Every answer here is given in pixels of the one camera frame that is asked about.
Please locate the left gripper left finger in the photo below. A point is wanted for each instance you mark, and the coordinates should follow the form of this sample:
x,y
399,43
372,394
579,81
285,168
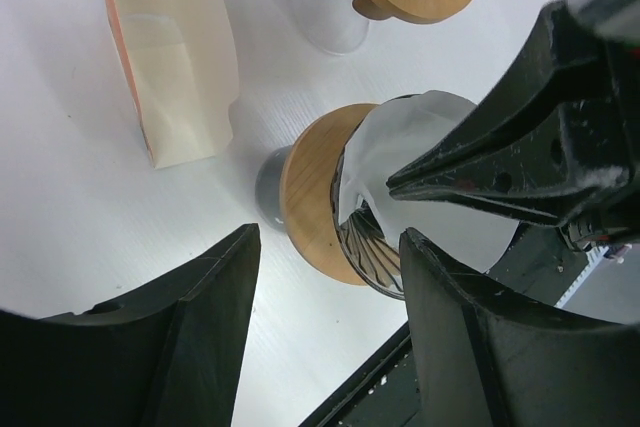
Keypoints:
x,y
168,353

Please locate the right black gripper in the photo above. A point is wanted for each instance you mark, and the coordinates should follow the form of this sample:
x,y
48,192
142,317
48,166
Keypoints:
x,y
576,78

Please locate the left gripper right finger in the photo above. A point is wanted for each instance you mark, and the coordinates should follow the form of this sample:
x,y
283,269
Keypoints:
x,y
538,365

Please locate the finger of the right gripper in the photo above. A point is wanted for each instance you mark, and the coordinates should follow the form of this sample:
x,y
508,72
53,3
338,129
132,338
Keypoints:
x,y
533,206

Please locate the ribbed grey glass dripper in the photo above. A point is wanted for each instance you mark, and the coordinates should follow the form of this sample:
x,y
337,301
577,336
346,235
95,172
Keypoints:
x,y
364,245

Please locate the grey glass carafe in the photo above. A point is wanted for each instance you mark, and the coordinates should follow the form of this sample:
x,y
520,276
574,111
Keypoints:
x,y
267,188

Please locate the orange coffee filter box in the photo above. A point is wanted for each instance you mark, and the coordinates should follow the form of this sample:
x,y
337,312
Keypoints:
x,y
180,63

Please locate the grey slotted cable duct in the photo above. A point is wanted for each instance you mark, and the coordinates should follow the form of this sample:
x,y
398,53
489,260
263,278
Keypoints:
x,y
590,272

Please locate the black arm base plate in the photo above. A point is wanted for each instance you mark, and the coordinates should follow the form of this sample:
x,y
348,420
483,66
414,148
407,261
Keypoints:
x,y
431,357

